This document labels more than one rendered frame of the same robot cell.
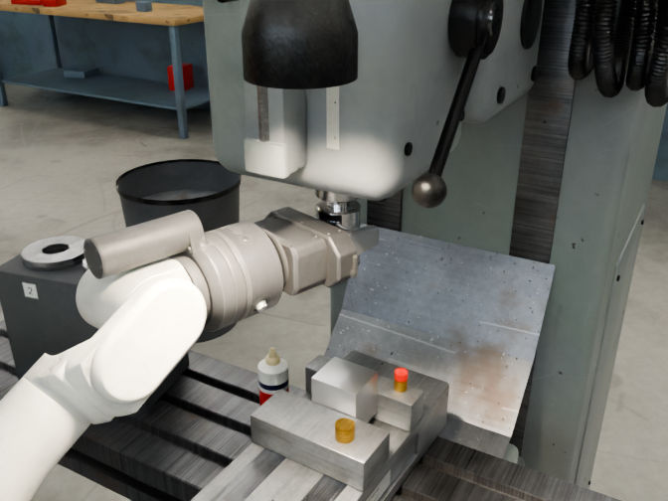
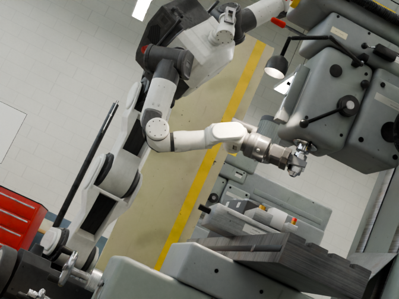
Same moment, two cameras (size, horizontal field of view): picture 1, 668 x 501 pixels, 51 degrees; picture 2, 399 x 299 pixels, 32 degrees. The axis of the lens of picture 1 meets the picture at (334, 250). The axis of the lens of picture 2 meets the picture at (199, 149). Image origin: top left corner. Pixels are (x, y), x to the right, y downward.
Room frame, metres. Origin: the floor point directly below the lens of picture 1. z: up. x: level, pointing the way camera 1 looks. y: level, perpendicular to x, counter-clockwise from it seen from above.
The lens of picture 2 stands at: (-0.92, -1.57, 0.64)
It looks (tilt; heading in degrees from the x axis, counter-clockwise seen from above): 13 degrees up; 52
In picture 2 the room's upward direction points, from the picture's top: 24 degrees clockwise
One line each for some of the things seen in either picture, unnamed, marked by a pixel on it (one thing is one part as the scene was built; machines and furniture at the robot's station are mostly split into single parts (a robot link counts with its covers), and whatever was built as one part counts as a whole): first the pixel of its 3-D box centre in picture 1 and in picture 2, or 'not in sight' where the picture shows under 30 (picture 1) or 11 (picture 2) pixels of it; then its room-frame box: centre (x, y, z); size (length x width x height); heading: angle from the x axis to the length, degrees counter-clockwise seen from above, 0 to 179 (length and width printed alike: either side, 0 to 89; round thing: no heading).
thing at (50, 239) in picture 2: not in sight; (69, 250); (0.57, 0.88, 0.68); 0.21 x 0.20 x 0.13; 73
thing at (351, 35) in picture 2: not in sight; (355, 55); (0.72, -0.03, 1.68); 0.34 x 0.24 x 0.10; 151
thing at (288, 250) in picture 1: (269, 261); (271, 153); (0.62, 0.06, 1.23); 0.13 x 0.12 x 0.10; 43
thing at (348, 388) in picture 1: (344, 395); (274, 219); (0.68, -0.01, 1.03); 0.06 x 0.05 x 0.06; 58
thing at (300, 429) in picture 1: (318, 436); (256, 218); (0.63, 0.02, 1.01); 0.15 x 0.06 x 0.04; 58
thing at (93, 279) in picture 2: not in sight; (78, 273); (0.25, 0.24, 0.62); 0.16 x 0.12 x 0.12; 151
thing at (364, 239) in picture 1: (358, 244); (297, 161); (0.66, -0.03, 1.23); 0.06 x 0.02 x 0.03; 133
